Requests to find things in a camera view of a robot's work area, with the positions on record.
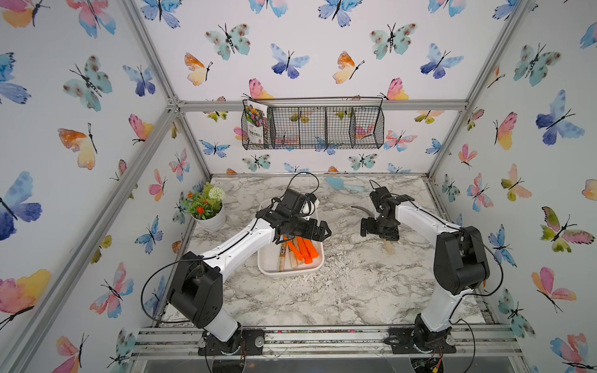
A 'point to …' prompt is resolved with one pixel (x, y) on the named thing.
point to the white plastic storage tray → (268, 256)
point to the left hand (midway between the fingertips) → (322, 229)
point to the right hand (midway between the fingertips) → (376, 233)
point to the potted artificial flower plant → (207, 207)
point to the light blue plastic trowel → (339, 183)
